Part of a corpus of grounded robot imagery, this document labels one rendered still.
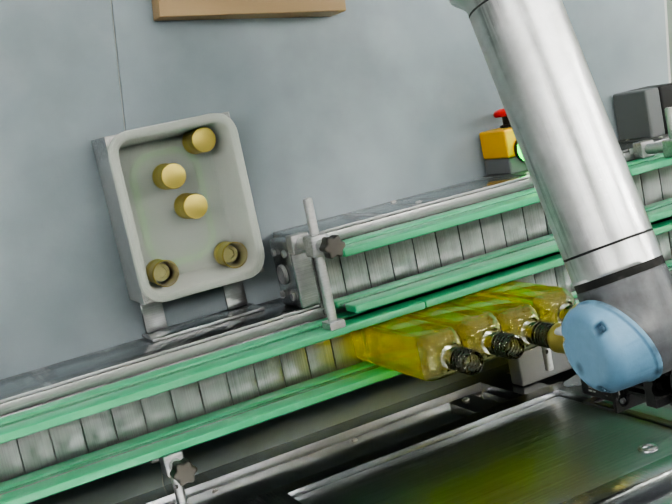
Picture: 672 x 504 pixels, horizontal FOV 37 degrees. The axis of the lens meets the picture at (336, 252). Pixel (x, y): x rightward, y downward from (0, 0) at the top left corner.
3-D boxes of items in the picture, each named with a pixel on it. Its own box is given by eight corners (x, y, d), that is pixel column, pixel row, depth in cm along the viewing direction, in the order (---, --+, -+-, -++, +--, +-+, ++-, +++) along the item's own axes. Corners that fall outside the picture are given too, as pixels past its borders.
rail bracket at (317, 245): (302, 324, 132) (342, 336, 121) (275, 200, 130) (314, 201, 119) (322, 318, 134) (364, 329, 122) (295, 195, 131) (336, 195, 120)
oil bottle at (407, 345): (355, 360, 137) (435, 386, 117) (346, 320, 136) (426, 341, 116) (390, 348, 139) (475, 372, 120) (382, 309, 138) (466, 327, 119)
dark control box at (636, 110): (617, 141, 170) (652, 138, 163) (609, 94, 169) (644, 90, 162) (653, 131, 174) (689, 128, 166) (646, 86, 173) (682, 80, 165)
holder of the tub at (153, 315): (139, 337, 137) (154, 345, 130) (91, 140, 133) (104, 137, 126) (253, 304, 144) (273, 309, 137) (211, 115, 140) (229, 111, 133)
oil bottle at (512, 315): (427, 338, 141) (516, 360, 122) (419, 299, 140) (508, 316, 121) (460, 327, 144) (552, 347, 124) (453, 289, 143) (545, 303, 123)
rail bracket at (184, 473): (149, 493, 126) (180, 524, 114) (137, 442, 125) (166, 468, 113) (179, 482, 127) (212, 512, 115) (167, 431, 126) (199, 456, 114)
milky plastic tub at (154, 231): (129, 301, 136) (146, 307, 128) (90, 138, 132) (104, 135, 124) (247, 269, 143) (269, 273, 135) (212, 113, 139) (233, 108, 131)
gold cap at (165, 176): (149, 166, 134) (158, 165, 130) (174, 160, 136) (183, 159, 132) (155, 192, 135) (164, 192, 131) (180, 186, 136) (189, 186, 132)
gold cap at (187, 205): (171, 195, 136) (180, 195, 132) (195, 190, 137) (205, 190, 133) (176, 221, 136) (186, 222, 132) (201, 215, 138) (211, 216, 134)
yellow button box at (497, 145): (484, 176, 159) (511, 175, 153) (475, 129, 158) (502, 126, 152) (519, 166, 162) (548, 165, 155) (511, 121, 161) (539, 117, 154)
